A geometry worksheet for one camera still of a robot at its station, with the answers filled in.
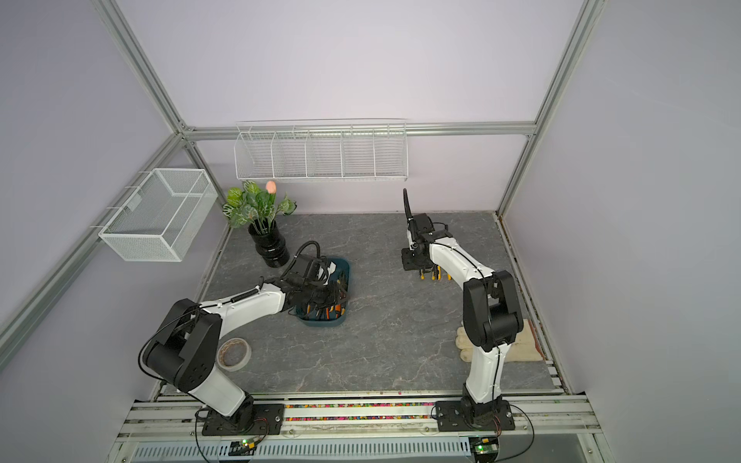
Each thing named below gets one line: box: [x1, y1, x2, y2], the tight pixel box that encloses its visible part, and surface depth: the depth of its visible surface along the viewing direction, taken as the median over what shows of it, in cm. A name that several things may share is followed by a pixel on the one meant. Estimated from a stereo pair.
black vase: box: [247, 220, 291, 269], surface depth 101 cm
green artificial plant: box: [221, 180, 299, 235], surface depth 91 cm
